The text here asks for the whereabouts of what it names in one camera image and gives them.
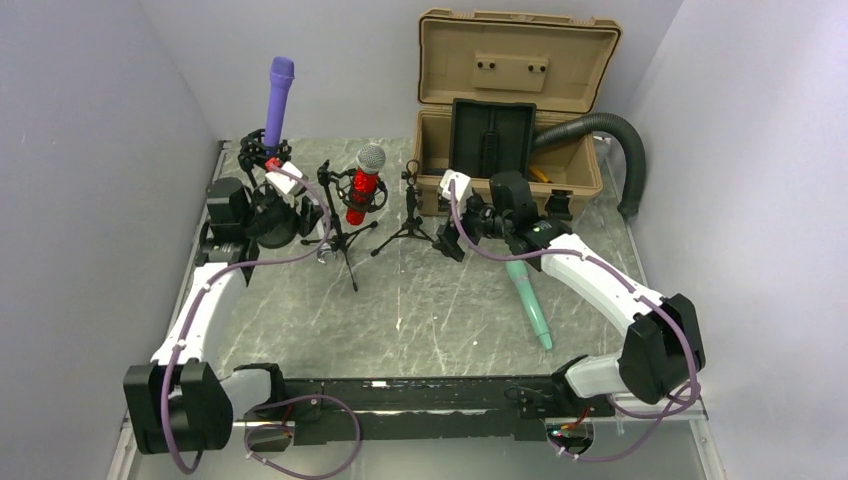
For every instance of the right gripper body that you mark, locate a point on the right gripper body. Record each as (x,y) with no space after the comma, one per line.
(477,219)

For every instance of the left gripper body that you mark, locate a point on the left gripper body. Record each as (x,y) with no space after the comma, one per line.
(277,213)

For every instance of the small black tripod stand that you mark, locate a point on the small black tripod stand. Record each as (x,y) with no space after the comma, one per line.
(412,225)

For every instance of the black shock mount tripod stand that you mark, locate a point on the black shock mount tripod stand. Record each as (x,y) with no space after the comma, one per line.
(336,185)

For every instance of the teal microphone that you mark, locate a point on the teal microphone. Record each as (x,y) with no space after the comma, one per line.
(518,273)

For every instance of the red glitter microphone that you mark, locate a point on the red glitter microphone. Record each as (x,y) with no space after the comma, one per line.
(370,160)

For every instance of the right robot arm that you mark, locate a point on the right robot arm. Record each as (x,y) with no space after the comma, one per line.
(662,349)

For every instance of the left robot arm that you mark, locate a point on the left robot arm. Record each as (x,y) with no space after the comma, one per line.
(176,403)

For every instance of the black round base stand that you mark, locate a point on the black round base stand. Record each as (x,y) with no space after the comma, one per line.
(253,155)

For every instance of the purple microphone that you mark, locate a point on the purple microphone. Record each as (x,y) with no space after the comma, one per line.
(282,75)

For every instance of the silver wrench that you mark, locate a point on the silver wrench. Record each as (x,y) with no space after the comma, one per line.
(324,252)

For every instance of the yellow tool in case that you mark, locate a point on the yellow tool in case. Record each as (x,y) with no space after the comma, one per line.
(539,175)

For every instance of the black tray insert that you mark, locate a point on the black tray insert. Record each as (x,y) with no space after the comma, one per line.
(490,137)

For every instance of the tan plastic case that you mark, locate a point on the tan plastic case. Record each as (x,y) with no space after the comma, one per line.
(555,62)

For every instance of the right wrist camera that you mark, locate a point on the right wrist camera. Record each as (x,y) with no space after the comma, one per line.
(456,186)

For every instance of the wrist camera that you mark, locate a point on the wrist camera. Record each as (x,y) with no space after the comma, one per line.
(285,177)
(456,186)

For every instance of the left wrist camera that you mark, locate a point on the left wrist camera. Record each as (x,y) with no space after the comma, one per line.
(285,177)

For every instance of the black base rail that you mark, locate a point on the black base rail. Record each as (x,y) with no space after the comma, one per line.
(333,409)

